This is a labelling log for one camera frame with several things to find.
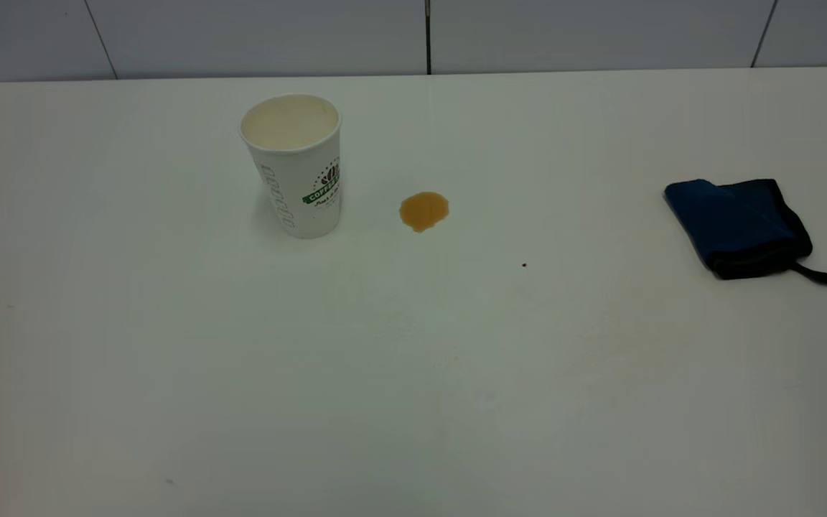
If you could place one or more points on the brown liquid spill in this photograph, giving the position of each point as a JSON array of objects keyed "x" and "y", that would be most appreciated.
[{"x": 424, "y": 210}]

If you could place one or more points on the folded blue black cloth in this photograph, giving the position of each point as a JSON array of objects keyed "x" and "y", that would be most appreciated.
[{"x": 733, "y": 224}]

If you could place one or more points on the white paper coffee cup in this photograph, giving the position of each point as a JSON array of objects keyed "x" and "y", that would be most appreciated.
[{"x": 298, "y": 194}]

